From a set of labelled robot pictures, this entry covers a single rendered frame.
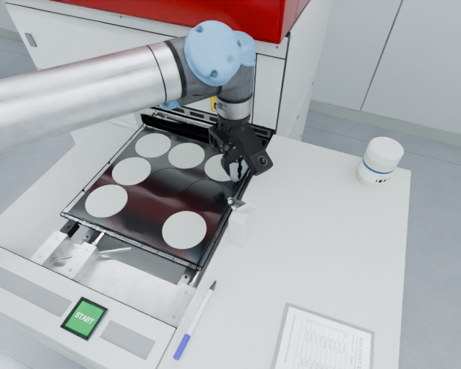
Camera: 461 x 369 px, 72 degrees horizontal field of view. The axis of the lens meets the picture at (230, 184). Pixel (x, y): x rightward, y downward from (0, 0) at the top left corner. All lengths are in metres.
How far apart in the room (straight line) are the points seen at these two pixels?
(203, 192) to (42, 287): 0.39
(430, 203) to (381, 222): 1.52
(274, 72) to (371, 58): 1.64
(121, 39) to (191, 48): 0.54
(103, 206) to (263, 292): 0.44
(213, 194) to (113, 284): 0.30
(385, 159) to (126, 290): 0.60
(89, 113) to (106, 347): 0.38
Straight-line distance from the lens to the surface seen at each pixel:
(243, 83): 0.61
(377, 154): 0.73
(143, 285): 0.72
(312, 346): 0.58
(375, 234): 0.71
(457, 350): 1.85
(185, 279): 0.74
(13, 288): 0.73
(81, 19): 1.00
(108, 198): 0.84
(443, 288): 1.95
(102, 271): 0.76
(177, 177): 0.84
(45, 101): 0.41
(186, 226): 0.75
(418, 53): 2.36
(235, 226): 0.58
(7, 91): 0.42
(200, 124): 0.93
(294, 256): 0.64
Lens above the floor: 1.52
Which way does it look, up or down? 50 degrees down
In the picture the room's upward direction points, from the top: straight up
